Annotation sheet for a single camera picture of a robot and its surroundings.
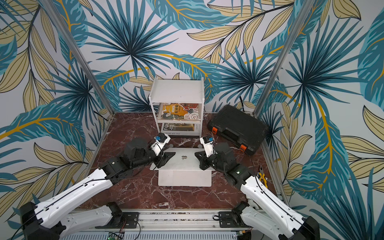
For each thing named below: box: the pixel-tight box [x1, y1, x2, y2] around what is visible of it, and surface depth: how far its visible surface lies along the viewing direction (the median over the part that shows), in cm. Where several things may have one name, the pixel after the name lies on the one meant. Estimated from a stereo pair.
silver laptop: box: [150, 148, 212, 187], surface depth 85 cm
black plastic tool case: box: [207, 105, 269, 156], surface depth 104 cm
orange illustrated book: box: [157, 103, 199, 120], surface depth 94 cm
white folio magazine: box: [162, 123, 196, 133], surface depth 106 cm
